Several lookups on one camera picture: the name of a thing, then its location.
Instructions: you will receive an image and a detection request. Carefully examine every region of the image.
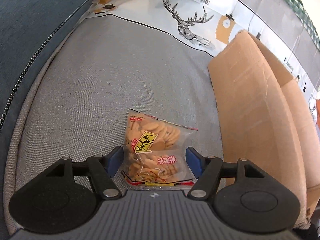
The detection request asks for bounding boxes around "clear bag of crackers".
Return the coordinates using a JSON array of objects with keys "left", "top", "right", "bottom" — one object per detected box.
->
[{"left": 121, "top": 109, "right": 197, "bottom": 188}]

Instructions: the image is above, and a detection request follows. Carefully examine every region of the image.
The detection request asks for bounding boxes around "green checkered cloth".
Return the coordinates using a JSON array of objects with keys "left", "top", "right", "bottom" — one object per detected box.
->
[{"left": 284, "top": 0, "right": 319, "bottom": 50}]

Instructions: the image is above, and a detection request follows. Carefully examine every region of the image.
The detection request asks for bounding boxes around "grey printed sofa cover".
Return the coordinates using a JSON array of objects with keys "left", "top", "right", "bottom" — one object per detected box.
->
[{"left": 8, "top": 0, "right": 319, "bottom": 239}]

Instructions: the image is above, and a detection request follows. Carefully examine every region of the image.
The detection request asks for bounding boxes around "blue sofa cushion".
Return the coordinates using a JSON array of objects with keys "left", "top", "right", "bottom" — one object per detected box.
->
[{"left": 1, "top": 0, "right": 93, "bottom": 239}]

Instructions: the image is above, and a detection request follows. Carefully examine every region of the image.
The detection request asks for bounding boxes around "brown cardboard box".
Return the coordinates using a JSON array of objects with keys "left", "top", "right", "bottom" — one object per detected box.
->
[{"left": 208, "top": 30, "right": 319, "bottom": 229}]

